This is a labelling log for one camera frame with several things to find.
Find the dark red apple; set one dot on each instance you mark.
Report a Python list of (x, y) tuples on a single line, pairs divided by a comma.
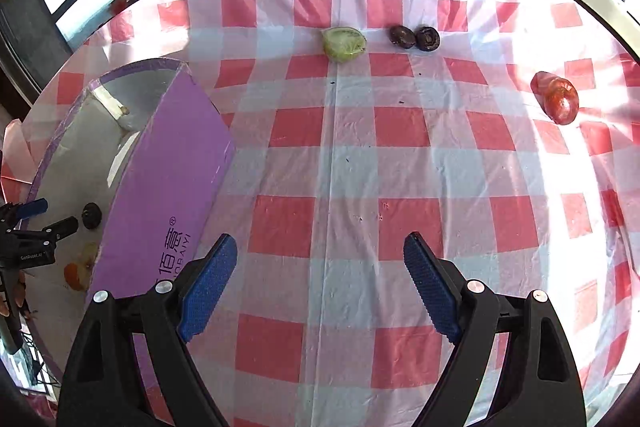
[(558, 97)]

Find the orange mandarin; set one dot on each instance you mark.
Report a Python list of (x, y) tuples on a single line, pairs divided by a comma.
[(77, 277)]

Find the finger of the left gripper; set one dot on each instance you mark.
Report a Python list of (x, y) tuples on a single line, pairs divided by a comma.
[(11, 213), (50, 230)]

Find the cut apple half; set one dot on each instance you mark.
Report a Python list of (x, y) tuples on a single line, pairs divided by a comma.
[(87, 260)]

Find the dark passion fruit half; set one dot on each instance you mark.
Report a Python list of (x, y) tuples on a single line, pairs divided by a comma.
[(91, 216), (427, 39), (402, 36)]

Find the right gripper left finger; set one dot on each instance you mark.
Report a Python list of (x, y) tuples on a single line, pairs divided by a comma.
[(102, 383)]

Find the person left hand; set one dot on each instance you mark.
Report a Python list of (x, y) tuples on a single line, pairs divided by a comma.
[(19, 298)]

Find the green kiwi half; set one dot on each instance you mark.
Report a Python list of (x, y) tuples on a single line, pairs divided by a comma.
[(343, 44)]

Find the purple cardboard box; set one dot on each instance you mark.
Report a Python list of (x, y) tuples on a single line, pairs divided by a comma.
[(146, 144)]

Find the red white checkered tablecloth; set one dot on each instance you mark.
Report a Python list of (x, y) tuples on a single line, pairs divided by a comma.
[(336, 163)]

